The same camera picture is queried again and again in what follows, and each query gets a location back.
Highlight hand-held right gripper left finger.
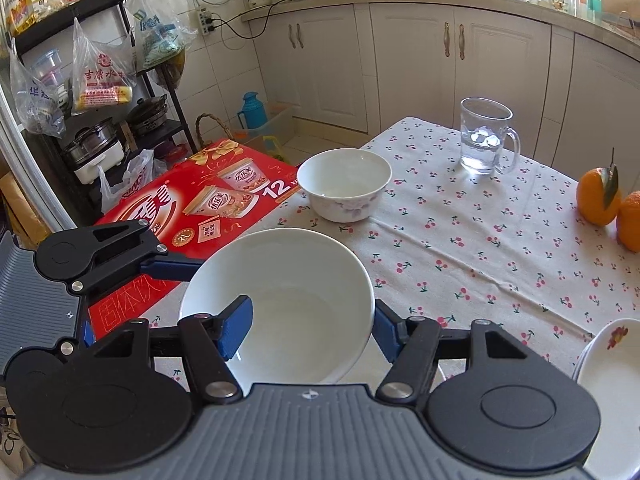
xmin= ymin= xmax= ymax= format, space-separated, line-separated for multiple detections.
xmin=94 ymin=295 xmax=255 ymax=406

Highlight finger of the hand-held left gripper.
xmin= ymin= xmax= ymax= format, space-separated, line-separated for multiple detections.
xmin=53 ymin=316 xmax=98 ymax=360
xmin=69 ymin=219 xmax=209 ymax=297

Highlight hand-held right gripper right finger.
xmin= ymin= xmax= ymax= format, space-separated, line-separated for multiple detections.
xmin=373 ymin=299 xmax=532 ymax=405

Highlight plain white bowl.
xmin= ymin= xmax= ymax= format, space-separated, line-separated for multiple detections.
xmin=178 ymin=227 xmax=376 ymax=386

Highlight white floral bowl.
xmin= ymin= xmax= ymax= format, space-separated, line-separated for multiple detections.
xmin=296 ymin=148 xmax=392 ymax=223

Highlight large white fruit-print plate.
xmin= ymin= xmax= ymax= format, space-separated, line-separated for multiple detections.
xmin=570 ymin=344 xmax=598 ymax=480

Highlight small white fruit-print plate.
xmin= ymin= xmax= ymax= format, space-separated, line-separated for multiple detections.
xmin=582 ymin=317 xmax=640 ymax=480

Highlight red printed cardboard box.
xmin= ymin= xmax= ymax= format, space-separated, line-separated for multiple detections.
xmin=87 ymin=140 xmax=301 ymax=341

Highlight small white plastic bag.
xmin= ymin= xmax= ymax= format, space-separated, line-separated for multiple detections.
xmin=97 ymin=149 xmax=156 ymax=213

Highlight brown cardboard sheet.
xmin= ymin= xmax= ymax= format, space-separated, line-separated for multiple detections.
xmin=0 ymin=170 xmax=51 ymax=248

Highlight cherry-print tablecloth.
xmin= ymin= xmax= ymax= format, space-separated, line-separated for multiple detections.
xmin=135 ymin=116 xmax=640 ymax=396

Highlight electric steamer pot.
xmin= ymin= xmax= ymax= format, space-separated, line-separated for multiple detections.
xmin=62 ymin=117 xmax=127 ymax=186

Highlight wicker basket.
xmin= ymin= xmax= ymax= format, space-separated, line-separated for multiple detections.
xmin=194 ymin=112 xmax=236 ymax=153

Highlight black lidded pan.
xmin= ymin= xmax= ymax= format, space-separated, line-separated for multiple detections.
xmin=125 ymin=94 xmax=169 ymax=136

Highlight blue thermos flask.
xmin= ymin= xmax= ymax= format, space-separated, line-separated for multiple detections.
xmin=237 ymin=91 xmax=261 ymax=132

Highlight clear plastic storage box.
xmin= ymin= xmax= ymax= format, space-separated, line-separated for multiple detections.
xmin=232 ymin=102 xmax=296 ymax=153

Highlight black metal shelf rack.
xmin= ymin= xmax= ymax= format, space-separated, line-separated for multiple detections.
xmin=10 ymin=0 xmax=201 ymax=211

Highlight white red-print plastic bag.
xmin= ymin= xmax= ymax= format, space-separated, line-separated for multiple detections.
xmin=70 ymin=17 xmax=137 ymax=116

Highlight glass mug with water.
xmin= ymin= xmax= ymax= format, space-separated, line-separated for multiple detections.
xmin=459 ymin=96 xmax=522 ymax=176

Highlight clear blue-print plastic bag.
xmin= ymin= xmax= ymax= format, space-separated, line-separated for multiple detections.
xmin=125 ymin=0 xmax=198 ymax=71

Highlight orange with green leaf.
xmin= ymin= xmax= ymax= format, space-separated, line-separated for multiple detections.
xmin=576 ymin=147 xmax=623 ymax=227

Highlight orange without leaf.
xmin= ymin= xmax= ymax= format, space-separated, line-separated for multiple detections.
xmin=616 ymin=190 xmax=640 ymax=253

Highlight white kitchen cabinets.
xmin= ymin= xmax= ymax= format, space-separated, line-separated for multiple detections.
xmin=242 ymin=0 xmax=640 ymax=201

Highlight yellow snack bag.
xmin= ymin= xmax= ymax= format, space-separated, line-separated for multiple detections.
xmin=2 ymin=0 xmax=32 ymax=33

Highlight aluminium door frame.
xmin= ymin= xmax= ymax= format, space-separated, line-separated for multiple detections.
xmin=0 ymin=75 xmax=77 ymax=233

